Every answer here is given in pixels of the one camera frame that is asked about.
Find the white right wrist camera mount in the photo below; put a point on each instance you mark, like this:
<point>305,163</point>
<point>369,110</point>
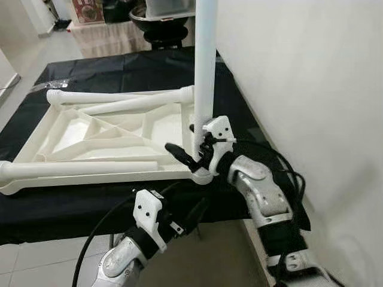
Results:
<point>218,128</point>

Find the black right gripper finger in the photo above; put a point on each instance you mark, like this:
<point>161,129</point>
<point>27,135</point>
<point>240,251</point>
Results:
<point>181,155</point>

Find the black bag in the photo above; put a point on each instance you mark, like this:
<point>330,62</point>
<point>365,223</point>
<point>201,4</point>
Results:
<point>119,9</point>

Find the red printed box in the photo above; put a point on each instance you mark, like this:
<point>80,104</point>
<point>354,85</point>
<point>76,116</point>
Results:
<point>88,11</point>

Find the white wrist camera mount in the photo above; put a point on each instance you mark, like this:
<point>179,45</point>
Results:
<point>146,209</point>
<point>218,128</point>

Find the black table cloth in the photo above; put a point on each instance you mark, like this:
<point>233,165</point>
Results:
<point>90,66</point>

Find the black wok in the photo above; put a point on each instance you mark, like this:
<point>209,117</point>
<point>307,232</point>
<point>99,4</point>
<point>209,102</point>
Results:
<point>161,24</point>

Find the clear plastic storage box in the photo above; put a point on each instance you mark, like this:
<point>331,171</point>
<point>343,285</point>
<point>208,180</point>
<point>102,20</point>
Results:
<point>170,7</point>

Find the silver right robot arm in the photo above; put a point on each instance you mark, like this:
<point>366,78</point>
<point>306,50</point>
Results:
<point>260,191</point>

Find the crumpled clear tape patch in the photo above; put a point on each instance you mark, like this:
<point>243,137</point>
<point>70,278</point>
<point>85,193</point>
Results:
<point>63,83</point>

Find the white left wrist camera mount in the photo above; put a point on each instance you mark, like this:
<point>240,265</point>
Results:
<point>146,209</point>

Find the white plastic table top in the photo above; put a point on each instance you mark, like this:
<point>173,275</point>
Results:
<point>90,134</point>

